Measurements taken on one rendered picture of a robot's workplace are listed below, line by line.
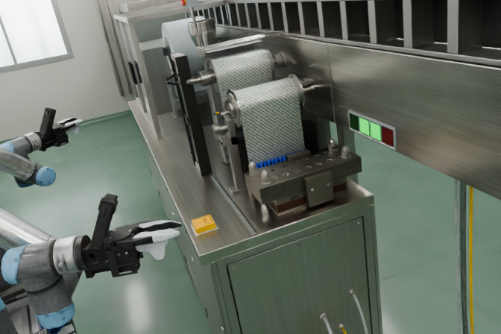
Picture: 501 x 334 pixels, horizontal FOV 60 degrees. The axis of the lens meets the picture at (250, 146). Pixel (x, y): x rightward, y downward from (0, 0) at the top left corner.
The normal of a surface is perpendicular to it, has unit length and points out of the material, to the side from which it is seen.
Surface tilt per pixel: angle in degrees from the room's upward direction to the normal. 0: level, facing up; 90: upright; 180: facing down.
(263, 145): 90
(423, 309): 0
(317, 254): 90
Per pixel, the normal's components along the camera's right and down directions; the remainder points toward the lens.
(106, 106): 0.34, 0.29
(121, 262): 0.06, 0.22
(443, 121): -0.93, 0.26
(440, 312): -0.16, -0.92
